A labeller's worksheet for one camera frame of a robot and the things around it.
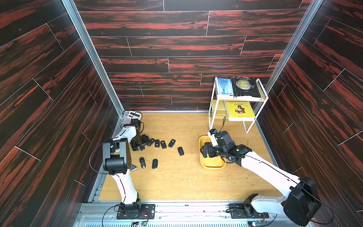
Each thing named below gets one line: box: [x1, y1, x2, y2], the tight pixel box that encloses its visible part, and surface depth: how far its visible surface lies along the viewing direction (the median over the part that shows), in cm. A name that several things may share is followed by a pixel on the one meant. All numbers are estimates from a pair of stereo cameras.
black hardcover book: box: [231, 76, 262, 101], surface depth 88 cm
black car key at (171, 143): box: [168, 139, 176, 148], surface depth 103 cm
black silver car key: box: [129, 164, 139, 172], surface depth 90 cm
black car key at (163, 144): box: [160, 139, 167, 150], surface depth 102 cm
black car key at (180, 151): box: [177, 146, 185, 157], surface depth 98 cm
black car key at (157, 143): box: [155, 139, 160, 149], surface depth 103 cm
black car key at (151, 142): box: [148, 138, 156, 147], surface depth 103 cm
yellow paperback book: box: [225, 100, 256, 122], surface depth 97 cm
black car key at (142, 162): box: [139, 157, 147, 169], surface depth 92 cm
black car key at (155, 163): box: [152, 158, 158, 169], surface depth 92 cm
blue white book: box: [216, 77, 235, 96], surface depth 90 cm
